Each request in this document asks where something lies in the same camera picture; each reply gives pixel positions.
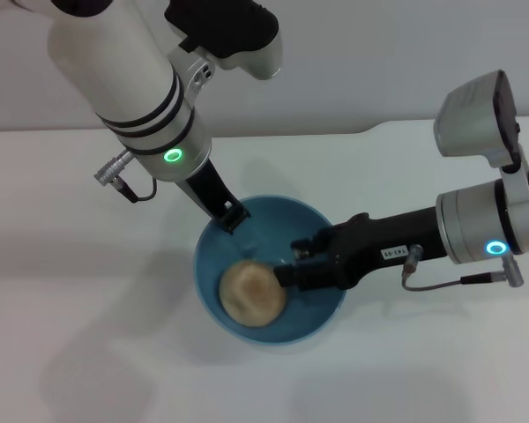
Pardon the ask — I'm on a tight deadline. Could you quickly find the left arm connector cable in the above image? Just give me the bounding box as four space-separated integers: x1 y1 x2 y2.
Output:
93 148 158 204

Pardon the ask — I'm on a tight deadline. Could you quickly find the beige egg yolk pastry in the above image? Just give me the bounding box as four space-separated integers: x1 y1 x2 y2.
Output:
218 259 289 329

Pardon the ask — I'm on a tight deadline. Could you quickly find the arm connector cable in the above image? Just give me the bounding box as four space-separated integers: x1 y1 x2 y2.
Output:
399 243 524 293
93 148 158 204

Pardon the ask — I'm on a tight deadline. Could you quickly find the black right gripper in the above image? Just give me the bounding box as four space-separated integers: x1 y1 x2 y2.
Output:
273 205 449 293

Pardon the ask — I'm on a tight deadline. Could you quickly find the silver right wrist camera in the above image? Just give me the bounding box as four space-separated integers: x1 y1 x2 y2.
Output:
432 69 529 177

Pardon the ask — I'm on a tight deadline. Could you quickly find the blue bowl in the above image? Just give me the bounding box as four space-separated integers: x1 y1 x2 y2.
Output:
193 194 349 347

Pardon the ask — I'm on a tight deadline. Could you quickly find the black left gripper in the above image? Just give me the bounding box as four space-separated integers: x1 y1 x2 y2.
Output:
175 158 252 235

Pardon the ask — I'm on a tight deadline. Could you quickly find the right arm connector cable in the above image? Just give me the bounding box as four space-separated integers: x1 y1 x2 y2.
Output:
399 243 524 293

